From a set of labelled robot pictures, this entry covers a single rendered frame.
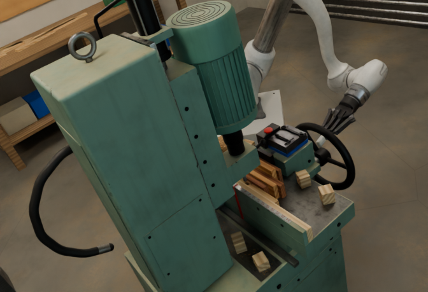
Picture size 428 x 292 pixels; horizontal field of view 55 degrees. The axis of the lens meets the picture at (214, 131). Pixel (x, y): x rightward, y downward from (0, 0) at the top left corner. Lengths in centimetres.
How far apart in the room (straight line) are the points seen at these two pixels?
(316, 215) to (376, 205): 128
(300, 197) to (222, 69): 50
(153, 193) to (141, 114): 20
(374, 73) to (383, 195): 95
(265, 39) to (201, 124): 104
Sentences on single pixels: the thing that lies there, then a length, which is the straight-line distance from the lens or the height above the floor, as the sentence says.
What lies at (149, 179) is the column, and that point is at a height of 125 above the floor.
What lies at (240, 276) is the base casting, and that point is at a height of 80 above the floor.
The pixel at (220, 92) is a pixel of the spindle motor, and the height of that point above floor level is 133.
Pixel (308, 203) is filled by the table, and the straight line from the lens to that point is 127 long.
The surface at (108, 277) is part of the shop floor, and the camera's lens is 257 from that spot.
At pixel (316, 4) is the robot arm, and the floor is 124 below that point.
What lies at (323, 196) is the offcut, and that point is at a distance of 124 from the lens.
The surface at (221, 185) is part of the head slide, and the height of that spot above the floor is 106.
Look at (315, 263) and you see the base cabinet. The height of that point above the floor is 69.
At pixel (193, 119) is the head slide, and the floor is 130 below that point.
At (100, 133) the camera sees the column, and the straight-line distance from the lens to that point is 85.
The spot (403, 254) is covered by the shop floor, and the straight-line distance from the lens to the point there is 229.
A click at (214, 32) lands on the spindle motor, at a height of 148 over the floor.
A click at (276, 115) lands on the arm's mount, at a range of 204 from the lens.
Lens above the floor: 182
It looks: 34 degrees down
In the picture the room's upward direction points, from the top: 17 degrees counter-clockwise
